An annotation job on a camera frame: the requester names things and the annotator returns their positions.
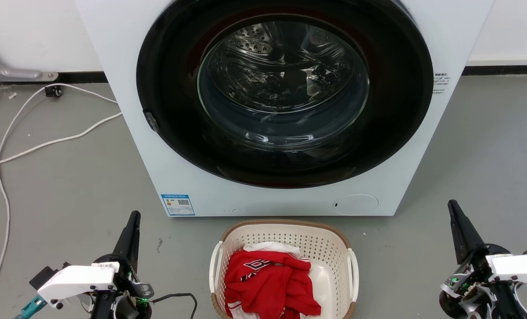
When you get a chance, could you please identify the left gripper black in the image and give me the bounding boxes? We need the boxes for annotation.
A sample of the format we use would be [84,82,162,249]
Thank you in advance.
[90,211,154,319]

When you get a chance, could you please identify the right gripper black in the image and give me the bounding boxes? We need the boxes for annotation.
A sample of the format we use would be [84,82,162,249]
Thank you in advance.
[439,200,527,319]

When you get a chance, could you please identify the cream perforated laundry basket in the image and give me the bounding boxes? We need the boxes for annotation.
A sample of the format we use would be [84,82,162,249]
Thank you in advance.
[209,219,359,319]

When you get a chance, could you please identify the blue energy label sticker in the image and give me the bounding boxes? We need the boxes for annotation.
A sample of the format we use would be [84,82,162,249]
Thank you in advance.
[160,193,195,217]

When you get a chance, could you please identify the white front-load washing machine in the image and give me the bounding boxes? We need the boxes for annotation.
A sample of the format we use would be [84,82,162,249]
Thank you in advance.
[75,0,496,218]

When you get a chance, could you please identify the round white filter cover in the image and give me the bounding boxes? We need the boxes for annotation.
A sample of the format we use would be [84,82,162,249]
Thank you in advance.
[332,194,379,216]

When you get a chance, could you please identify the black round washer door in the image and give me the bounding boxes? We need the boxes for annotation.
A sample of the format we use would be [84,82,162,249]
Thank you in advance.
[136,0,434,189]

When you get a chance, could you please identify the white garment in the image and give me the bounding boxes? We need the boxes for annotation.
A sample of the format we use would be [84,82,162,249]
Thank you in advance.
[244,241,301,260]

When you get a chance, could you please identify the red sports jersey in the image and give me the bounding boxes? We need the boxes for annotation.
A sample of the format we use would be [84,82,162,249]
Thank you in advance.
[224,249,322,319]

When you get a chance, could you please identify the small printed text sticker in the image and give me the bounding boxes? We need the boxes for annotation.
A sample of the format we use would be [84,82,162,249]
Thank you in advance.
[433,72,451,94]

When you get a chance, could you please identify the grey drain pipe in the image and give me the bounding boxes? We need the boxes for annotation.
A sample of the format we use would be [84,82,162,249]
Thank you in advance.
[0,38,59,82]

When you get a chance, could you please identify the steel washing drum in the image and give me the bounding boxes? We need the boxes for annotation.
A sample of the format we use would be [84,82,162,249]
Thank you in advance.
[198,16,370,151]

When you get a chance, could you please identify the grey door latch handle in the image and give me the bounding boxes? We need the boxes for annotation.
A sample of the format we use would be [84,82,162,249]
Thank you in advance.
[143,109,160,132]

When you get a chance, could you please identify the white power cable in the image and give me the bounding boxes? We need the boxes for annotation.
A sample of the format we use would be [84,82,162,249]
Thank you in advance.
[0,112,123,171]
[0,83,118,317]

